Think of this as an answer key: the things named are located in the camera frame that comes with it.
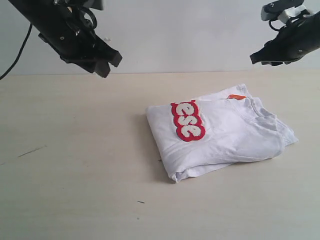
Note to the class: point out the orange neck label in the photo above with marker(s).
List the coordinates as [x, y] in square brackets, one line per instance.
[236, 97]

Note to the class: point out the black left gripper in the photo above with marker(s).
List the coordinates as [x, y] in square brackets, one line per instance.
[70, 31]

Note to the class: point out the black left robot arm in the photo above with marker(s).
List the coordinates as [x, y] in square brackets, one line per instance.
[28, 8]

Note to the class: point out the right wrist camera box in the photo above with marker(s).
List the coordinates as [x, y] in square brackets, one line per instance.
[273, 10]

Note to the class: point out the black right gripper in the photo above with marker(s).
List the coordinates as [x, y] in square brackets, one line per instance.
[291, 44]

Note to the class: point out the white t-shirt red lettering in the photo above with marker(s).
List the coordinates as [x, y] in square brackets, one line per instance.
[211, 132]

